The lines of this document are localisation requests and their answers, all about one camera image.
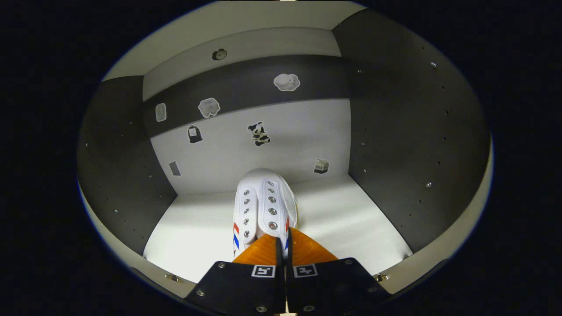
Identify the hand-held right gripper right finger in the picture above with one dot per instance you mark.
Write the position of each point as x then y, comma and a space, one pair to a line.
329, 287

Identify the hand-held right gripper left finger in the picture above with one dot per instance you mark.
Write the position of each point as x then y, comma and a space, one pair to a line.
246, 287

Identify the white canvas shoe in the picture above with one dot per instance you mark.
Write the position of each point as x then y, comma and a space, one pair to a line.
268, 193

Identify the grey shoe cabinet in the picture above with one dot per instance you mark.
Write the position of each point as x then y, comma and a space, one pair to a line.
298, 140

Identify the white cabinet shelf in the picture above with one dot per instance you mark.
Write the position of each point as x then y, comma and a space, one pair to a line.
246, 17
351, 228

